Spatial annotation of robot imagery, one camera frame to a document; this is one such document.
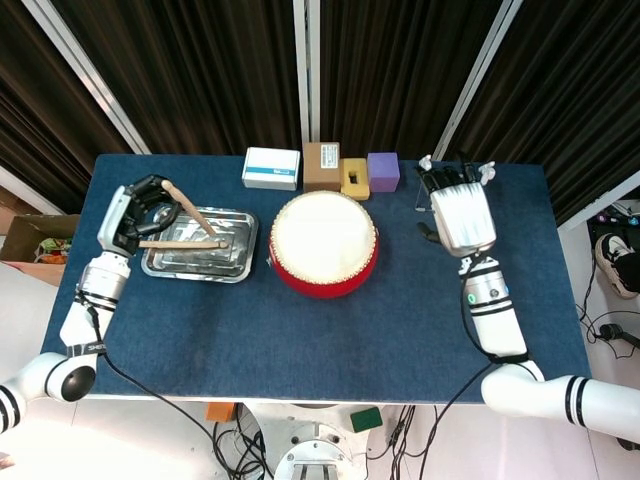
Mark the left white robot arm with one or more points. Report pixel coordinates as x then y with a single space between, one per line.
100 280

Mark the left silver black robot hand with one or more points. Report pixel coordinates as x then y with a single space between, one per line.
112 220

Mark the orange box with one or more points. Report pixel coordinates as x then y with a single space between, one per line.
220 412

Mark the purple foam cube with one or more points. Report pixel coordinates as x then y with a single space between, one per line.
382 172

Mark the open cardboard box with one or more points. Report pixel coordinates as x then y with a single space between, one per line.
25 230

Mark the shiny metal tray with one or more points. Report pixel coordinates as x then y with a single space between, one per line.
200 265

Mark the dark brown pleated curtain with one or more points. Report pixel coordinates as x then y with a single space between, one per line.
200 75

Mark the wooden drumstick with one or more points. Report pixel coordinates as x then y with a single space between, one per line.
192 210
190 244

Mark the white robot torso base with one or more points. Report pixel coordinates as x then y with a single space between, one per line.
310 445

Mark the white frame post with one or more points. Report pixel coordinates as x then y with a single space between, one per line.
475 75
306 75
87 75

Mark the yellow sponge block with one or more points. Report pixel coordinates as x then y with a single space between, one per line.
356 187

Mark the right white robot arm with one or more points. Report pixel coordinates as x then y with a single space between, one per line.
492 310

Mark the blue fabric table mat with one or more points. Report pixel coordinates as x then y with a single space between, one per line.
320 340

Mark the brown cardboard box white label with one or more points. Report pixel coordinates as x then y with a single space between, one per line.
317 170

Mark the green block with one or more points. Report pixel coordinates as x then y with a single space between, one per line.
366 420

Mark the red drum white skin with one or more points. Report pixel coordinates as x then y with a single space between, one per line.
325 235

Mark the white box blue stripe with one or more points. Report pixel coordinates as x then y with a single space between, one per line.
270 167

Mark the white plastic clip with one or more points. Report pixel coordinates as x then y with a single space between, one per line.
425 162
486 172

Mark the black white sneaker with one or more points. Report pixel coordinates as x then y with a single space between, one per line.
617 260

